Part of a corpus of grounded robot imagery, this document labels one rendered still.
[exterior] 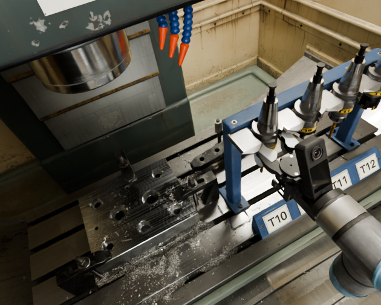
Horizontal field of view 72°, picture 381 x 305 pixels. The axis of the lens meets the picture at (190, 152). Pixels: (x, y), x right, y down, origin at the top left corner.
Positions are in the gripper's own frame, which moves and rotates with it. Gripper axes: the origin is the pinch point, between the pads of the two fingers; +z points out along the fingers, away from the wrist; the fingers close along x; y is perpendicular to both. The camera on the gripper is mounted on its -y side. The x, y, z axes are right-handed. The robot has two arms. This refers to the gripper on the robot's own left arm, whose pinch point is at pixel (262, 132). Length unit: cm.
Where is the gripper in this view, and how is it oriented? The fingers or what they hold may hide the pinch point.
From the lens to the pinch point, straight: 60.8
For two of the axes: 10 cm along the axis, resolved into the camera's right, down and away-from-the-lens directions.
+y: 1.2, 6.4, 7.6
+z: -4.5, -6.5, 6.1
